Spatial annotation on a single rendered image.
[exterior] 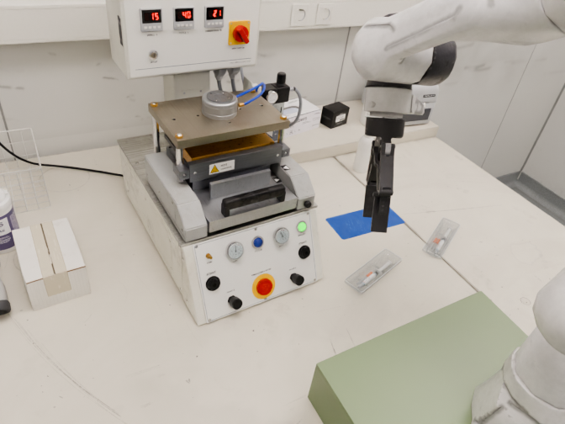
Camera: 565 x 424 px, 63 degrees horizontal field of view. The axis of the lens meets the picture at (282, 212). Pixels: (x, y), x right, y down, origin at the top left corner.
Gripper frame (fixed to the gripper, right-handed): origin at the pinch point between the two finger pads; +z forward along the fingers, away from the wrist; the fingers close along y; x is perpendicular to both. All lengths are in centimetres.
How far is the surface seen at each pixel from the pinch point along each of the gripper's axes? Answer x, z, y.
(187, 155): -40.5, -9.3, -5.9
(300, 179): -15.8, -4.9, -14.7
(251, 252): -25.3, 11.6, -7.2
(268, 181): -23.2, -4.0, -14.2
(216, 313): -31.8, 24.8, -2.4
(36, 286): -69, 19, 4
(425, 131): 30, -18, -95
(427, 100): 29, -29, -91
